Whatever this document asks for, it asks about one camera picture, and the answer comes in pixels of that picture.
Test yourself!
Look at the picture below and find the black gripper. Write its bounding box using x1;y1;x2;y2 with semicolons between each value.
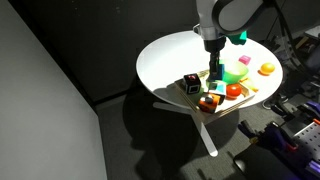
204;37;226;80

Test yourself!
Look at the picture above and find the magenta block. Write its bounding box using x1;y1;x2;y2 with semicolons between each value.
238;55;251;65

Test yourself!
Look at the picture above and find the wooden tray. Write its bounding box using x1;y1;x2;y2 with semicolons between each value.
174;70;255;121

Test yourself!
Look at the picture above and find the green translucent bowl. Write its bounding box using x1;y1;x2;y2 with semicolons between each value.
220;60;249;84

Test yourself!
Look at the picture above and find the white teal patterned cube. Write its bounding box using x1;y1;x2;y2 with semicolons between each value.
208;82;226;95

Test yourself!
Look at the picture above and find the red tomato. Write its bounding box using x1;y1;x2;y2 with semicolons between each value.
226;84;242;98

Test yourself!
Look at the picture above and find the black patterned cube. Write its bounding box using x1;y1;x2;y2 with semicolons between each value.
183;74;201;94

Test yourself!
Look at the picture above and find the yellow banana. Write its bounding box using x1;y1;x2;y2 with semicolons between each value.
241;78;259;92

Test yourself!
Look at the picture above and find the orange patterned cube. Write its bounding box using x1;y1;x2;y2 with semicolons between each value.
198;93;221;113

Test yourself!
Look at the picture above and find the orange fruit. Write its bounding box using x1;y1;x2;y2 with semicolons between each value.
259;63;275;75

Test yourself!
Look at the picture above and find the left blue orange clamp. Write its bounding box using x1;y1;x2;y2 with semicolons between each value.
238;120;298;151

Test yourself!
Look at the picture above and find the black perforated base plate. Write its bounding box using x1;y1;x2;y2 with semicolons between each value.
233;121;320;180

